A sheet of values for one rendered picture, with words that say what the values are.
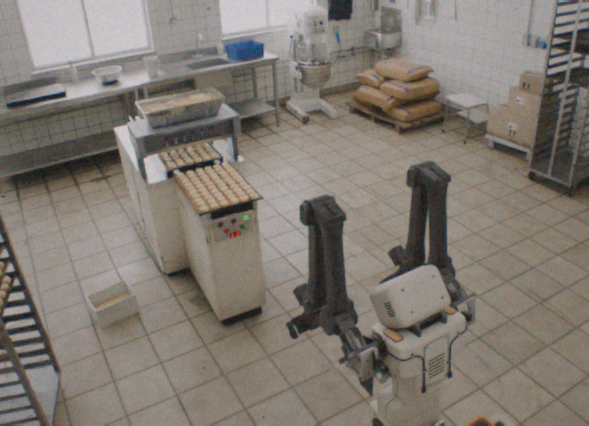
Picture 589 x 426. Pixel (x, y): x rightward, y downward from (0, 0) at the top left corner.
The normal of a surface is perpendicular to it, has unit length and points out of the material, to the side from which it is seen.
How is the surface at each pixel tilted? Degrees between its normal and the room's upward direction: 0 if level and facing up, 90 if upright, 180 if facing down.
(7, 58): 90
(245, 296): 90
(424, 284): 47
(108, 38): 90
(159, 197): 90
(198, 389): 0
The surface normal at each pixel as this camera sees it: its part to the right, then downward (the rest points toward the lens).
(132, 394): -0.05, -0.87
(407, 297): 0.33, -0.29
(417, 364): 0.49, 0.29
